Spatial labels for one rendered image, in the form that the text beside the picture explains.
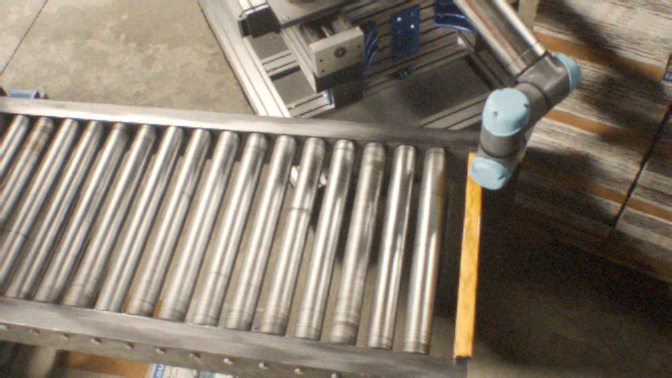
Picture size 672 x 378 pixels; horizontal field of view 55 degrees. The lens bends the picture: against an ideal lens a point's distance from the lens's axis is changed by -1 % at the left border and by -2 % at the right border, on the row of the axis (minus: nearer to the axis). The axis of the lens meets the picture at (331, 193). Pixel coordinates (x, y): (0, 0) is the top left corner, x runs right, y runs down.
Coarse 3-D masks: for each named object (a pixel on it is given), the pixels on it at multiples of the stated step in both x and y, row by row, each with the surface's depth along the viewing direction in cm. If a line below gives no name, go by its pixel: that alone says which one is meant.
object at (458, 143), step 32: (160, 128) 146; (192, 128) 144; (224, 128) 143; (256, 128) 142; (288, 128) 141; (320, 128) 140; (352, 128) 139; (384, 128) 139; (416, 128) 138; (448, 160) 138
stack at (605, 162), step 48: (576, 96) 150; (624, 96) 143; (528, 144) 171; (576, 144) 162; (624, 144) 155; (528, 192) 188; (576, 192) 177; (624, 192) 168; (528, 240) 206; (576, 240) 193; (624, 240) 182
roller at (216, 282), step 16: (256, 144) 139; (256, 160) 138; (240, 176) 135; (256, 176) 136; (240, 192) 133; (240, 208) 131; (224, 224) 129; (240, 224) 129; (224, 240) 127; (240, 240) 129; (224, 256) 125; (208, 272) 123; (224, 272) 123; (208, 288) 121; (224, 288) 122; (208, 304) 119; (192, 320) 118; (208, 320) 118
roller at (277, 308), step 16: (304, 144) 140; (320, 144) 138; (304, 160) 136; (320, 160) 137; (304, 176) 133; (320, 176) 136; (304, 192) 131; (304, 208) 129; (288, 224) 128; (304, 224) 128; (288, 240) 125; (304, 240) 127; (288, 256) 123; (288, 272) 122; (272, 288) 120; (288, 288) 120; (272, 304) 118; (288, 304) 119; (272, 320) 116; (288, 320) 118
